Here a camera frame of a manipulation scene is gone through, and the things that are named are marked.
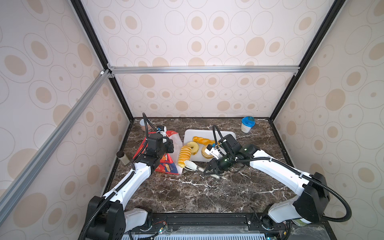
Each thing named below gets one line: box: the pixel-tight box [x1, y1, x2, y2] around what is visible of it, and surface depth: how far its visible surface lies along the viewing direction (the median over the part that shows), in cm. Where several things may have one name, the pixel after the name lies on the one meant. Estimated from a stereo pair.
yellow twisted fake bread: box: [192, 136, 215, 145], surface depth 106 cm
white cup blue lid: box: [241, 116, 256, 134], surface depth 108 cm
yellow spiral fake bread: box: [178, 145, 192, 168], surface depth 83 cm
